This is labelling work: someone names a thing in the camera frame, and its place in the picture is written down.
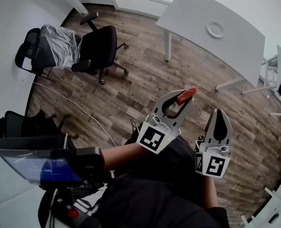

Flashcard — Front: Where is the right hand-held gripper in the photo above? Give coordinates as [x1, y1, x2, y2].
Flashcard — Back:
[194, 108, 233, 179]

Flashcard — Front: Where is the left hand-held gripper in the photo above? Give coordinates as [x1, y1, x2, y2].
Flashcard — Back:
[136, 89, 194, 154]

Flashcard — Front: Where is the red block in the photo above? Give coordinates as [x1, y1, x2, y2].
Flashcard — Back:
[177, 86, 198, 105]

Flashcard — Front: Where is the white round plate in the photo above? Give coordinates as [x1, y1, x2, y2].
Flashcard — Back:
[206, 21, 225, 39]

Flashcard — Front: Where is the person's right forearm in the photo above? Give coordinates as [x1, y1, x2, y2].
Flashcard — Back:
[201, 174, 219, 210]

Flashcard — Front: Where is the person's left forearm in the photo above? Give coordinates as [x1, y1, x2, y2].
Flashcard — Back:
[101, 142, 155, 171]

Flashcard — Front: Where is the person's black clothing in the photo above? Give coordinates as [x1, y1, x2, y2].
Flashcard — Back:
[76, 127, 230, 228]

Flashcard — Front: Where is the large white table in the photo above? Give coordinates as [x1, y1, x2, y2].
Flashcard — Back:
[155, 0, 266, 92]

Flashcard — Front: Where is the black office chair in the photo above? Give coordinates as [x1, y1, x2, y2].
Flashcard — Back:
[71, 11, 129, 85]

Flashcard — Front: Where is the plastic-wrapped black chair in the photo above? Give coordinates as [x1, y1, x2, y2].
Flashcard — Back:
[14, 24, 83, 83]

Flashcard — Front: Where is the black equipment stand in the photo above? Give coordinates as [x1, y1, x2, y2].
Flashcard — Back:
[38, 186, 100, 228]

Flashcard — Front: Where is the black monitor screen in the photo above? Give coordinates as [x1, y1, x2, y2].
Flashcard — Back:
[0, 133, 84, 186]

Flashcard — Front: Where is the black mesh chair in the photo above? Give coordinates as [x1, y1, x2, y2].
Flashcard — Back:
[0, 110, 79, 140]

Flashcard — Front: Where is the thin black cable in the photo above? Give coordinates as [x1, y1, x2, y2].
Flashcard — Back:
[130, 119, 141, 137]

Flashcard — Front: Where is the white rack frame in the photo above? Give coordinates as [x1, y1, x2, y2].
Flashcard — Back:
[240, 188, 281, 228]

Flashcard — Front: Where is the white floor cable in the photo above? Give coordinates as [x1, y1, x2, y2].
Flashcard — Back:
[33, 82, 117, 147]

